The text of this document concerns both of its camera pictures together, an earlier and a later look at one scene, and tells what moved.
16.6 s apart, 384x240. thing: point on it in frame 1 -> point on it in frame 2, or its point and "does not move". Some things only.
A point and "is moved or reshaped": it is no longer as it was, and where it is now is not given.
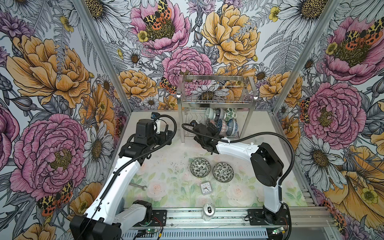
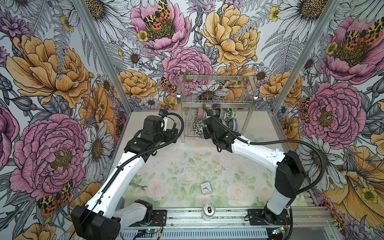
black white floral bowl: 200,167 -> 200,120
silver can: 208,211 does not move
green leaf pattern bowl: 230,113 does not move
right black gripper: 213,128 -> 206,136
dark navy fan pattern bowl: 219,114 does not move
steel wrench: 143,187 does not move
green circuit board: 275,231 does not move
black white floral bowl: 223,172 is moved or reshaped
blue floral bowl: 232,127 does not move
